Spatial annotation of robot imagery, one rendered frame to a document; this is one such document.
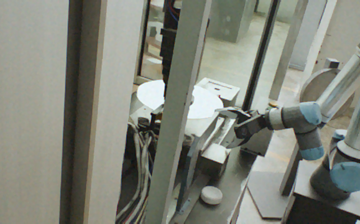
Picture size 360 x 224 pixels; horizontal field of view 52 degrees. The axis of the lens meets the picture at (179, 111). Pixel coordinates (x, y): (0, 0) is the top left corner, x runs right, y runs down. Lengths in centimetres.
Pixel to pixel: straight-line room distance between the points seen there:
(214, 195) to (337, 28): 329
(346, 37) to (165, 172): 375
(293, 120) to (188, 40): 69
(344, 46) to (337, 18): 31
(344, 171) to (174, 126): 73
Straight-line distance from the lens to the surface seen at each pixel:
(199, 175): 133
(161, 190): 75
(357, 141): 126
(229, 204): 125
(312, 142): 126
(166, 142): 69
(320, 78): 227
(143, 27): 190
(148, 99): 133
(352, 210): 146
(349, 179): 129
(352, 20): 431
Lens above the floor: 150
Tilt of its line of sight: 25 degrees down
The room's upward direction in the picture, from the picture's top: 11 degrees clockwise
